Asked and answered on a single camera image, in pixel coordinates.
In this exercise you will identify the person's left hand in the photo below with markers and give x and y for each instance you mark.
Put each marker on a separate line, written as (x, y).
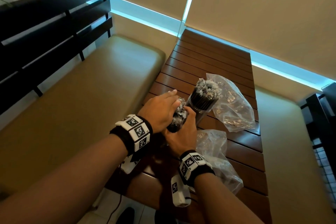
(160, 111)

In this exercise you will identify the person's black shoe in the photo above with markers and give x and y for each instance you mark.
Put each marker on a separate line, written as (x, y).
(129, 216)

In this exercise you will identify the clear plastic zip bag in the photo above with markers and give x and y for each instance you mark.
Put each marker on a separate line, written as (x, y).
(233, 108)
(215, 153)

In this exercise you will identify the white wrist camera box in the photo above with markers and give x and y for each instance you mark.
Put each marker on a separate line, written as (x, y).
(127, 166)
(179, 195)

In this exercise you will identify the black wristband with white markers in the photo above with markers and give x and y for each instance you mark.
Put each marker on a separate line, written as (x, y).
(122, 136)
(203, 170)

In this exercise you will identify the black slatted bench backrest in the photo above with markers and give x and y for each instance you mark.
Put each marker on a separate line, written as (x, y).
(320, 116)
(39, 34)

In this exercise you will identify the person's left forearm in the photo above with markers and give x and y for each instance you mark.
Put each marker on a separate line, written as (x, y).
(65, 179)

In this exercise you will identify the beige padded bench seat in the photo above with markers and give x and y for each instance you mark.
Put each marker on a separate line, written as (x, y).
(288, 153)
(78, 100)

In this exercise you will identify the transparent plastic cup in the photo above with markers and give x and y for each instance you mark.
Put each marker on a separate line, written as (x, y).
(200, 116)

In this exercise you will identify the person's right forearm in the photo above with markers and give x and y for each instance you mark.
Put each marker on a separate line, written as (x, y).
(225, 200)

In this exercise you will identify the person's right hand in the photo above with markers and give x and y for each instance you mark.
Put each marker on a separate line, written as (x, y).
(183, 139)

